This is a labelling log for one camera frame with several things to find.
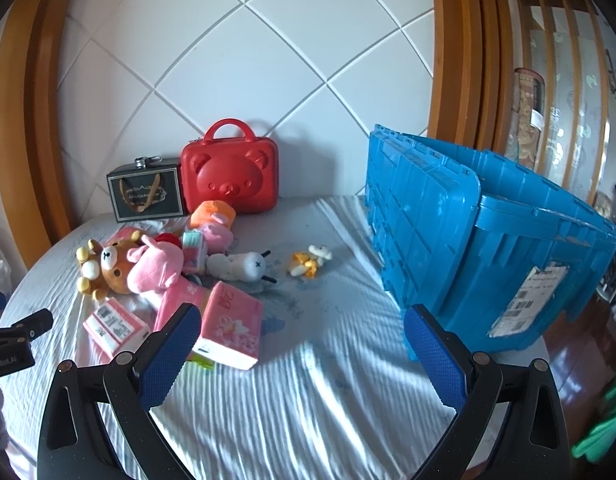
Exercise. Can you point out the black gift bag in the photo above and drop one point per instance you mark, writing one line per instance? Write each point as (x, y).
(148, 202)

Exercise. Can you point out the white cloth-covered desktop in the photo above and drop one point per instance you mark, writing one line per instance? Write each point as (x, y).
(313, 385)

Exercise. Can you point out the orange hooded pig plush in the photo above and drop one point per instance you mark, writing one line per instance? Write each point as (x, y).
(213, 214)

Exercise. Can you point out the rolled patterned carpet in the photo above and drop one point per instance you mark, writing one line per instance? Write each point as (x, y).
(527, 120)

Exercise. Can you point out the wooden door frame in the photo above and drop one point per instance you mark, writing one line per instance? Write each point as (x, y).
(467, 50)

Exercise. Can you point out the pink tissue pack white label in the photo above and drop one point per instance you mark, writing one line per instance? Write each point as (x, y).
(115, 325)

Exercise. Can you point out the metal flask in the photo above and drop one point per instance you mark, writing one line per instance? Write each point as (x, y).
(148, 161)

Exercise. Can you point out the small yellow white toy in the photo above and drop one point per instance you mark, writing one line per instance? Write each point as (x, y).
(308, 260)

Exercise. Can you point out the green cloth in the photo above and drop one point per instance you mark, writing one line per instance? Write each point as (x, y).
(602, 420)

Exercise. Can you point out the white plush with cross eyes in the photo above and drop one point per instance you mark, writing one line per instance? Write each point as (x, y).
(238, 266)

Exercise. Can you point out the wooden slatted glass partition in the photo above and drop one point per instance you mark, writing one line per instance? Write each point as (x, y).
(572, 110)

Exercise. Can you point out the large pink floral tissue pack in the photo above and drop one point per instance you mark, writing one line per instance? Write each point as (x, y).
(228, 325)

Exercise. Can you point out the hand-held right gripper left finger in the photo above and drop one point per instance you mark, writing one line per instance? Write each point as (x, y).
(170, 355)

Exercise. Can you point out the curved wooden frame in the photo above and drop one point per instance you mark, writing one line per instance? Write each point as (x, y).
(33, 110)

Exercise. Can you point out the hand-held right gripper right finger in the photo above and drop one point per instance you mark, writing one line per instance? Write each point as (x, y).
(435, 360)

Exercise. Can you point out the red bear-face carry case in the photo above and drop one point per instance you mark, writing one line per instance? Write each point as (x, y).
(228, 180)

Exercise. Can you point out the brown bear plush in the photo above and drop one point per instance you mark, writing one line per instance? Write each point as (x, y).
(113, 266)

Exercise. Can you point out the red plush toy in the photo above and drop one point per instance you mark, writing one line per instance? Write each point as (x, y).
(167, 240)

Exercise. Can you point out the small teal pink pack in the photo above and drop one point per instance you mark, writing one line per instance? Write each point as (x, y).
(193, 247)

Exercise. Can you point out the pink pig plush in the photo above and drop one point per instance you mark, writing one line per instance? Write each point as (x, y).
(158, 266)

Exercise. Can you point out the blue plastic storage crate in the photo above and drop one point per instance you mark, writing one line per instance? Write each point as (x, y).
(512, 260)

